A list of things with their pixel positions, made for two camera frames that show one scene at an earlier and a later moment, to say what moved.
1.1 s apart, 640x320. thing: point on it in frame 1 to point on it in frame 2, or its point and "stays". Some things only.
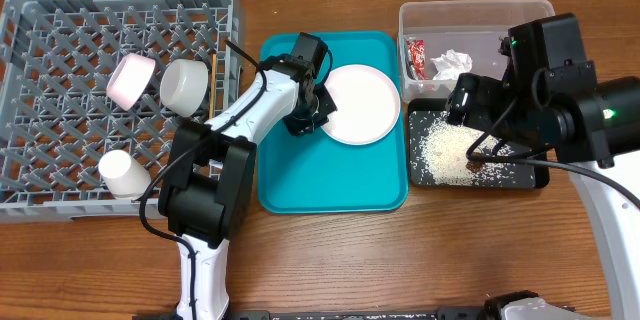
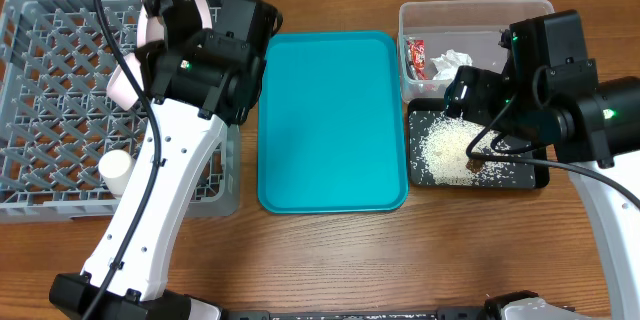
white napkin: x=451 y=64 stays
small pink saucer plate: x=128 y=79 stays
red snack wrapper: x=415 y=59 stays
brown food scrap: x=474 y=166 stays
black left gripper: x=299 y=125 to x=151 y=58
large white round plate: x=368 y=104 to x=152 y=29
